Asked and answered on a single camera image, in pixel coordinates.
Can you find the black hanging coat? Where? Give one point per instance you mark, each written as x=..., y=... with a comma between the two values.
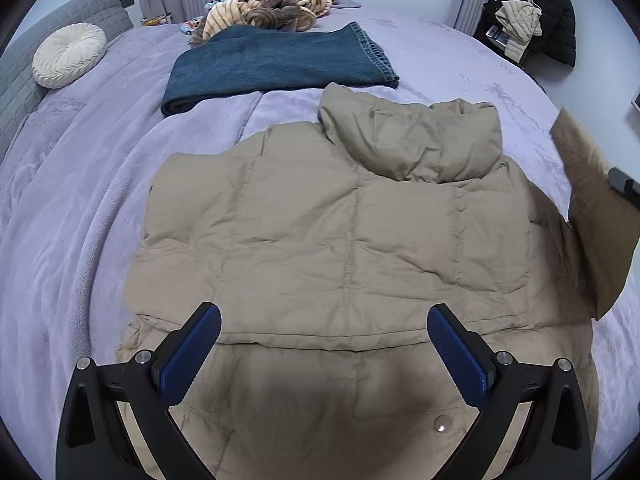
x=555, y=10

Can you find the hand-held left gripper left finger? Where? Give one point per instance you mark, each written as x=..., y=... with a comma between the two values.
x=192, y=345

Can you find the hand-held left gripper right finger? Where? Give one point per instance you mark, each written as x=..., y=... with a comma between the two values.
x=457, y=347

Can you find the grey quilted headboard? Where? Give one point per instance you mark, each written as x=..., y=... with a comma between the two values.
x=65, y=10

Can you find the beige hanging puffer vest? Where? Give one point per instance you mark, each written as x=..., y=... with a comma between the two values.
x=520, y=25

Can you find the round white pillow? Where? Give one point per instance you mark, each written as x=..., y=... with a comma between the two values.
x=70, y=55

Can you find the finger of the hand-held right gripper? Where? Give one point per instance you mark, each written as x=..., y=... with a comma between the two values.
x=622, y=180

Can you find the beige puffer jacket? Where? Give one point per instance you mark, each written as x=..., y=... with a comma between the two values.
x=350, y=240

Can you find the colourful printed cloth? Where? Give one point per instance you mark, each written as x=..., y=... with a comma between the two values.
x=192, y=26

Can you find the lavender plush bed blanket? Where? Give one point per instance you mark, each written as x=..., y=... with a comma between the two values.
x=85, y=220

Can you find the folded blue jeans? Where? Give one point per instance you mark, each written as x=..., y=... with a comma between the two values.
x=270, y=62

